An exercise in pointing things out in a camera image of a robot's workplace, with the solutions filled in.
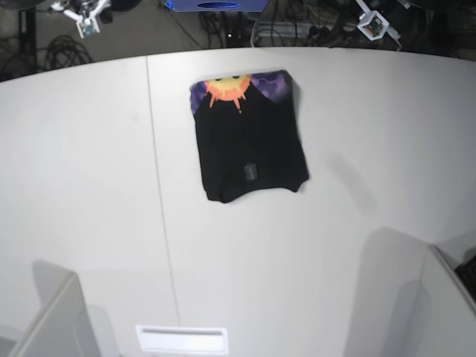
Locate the black T-shirt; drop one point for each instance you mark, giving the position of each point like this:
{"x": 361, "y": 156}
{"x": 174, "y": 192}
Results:
{"x": 247, "y": 135}

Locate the white label plate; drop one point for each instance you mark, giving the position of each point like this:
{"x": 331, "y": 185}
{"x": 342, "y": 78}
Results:
{"x": 183, "y": 340}

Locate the blue box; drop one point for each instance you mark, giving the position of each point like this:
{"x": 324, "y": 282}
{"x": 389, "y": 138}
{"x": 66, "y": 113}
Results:
{"x": 217, "y": 5}

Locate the white divider panel left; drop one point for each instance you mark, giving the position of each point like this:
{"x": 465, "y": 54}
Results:
{"x": 62, "y": 327}

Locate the white divider panel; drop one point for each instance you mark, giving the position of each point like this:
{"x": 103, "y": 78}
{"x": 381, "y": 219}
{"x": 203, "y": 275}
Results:
{"x": 451, "y": 329}
{"x": 62, "y": 327}

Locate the black keyboard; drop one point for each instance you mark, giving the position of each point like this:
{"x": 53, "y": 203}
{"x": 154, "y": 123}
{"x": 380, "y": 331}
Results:
{"x": 467, "y": 274}

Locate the white divider panel right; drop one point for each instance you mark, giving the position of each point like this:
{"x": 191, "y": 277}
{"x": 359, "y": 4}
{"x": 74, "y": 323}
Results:
{"x": 451, "y": 329}

